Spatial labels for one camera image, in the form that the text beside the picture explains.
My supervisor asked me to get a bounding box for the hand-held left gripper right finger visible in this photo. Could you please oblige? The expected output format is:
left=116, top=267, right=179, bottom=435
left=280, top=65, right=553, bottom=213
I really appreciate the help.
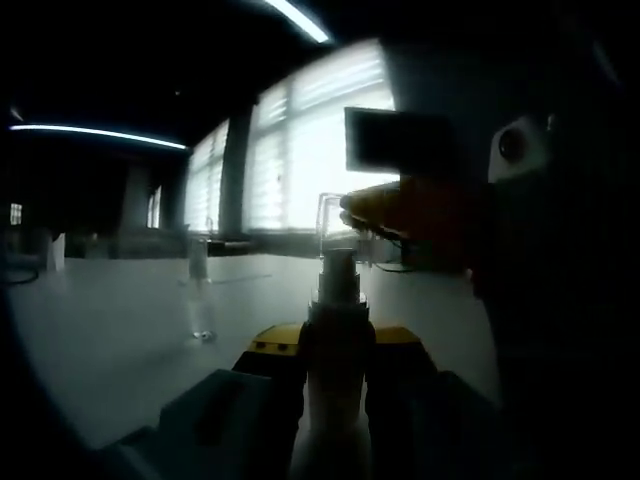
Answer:
left=368, top=325, right=506, bottom=480

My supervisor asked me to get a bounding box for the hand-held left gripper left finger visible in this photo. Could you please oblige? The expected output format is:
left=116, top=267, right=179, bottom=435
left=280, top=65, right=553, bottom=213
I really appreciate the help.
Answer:
left=94, top=323, right=307, bottom=480

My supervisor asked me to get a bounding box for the clear plastic bottle cover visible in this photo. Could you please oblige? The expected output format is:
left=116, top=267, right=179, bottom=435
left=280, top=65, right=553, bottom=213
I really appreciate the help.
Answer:
left=187, top=234, right=211, bottom=281
left=317, top=191, right=380, bottom=267

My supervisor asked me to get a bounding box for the white pump bottle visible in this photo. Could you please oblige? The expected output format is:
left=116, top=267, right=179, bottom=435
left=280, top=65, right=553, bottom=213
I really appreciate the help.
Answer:
left=291, top=247, right=377, bottom=480

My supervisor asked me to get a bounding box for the clear glass pump bottle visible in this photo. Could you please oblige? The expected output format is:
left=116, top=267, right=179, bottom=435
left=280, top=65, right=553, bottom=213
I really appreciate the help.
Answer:
left=184, top=234, right=218, bottom=343

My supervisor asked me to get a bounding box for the person's black clothing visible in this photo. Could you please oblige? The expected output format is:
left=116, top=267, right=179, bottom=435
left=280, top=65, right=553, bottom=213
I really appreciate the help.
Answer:
left=474, top=189, right=640, bottom=480

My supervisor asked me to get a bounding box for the long curved ceiling light strip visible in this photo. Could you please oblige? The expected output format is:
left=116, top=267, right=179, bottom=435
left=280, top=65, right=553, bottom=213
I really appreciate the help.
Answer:
left=263, top=0, right=332, bottom=44

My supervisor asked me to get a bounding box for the green plant in white pot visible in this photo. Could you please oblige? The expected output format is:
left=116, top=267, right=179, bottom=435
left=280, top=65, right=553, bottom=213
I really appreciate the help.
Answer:
left=29, top=219, right=69, bottom=272

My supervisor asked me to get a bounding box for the black wall monitor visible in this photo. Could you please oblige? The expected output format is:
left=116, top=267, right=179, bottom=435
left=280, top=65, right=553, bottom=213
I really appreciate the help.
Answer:
left=343, top=106, right=452, bottom=177

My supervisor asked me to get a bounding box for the black looped cable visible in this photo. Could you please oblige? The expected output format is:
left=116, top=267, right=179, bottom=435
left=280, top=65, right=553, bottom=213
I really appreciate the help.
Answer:
left=0, top=263, right=42, bottom=286

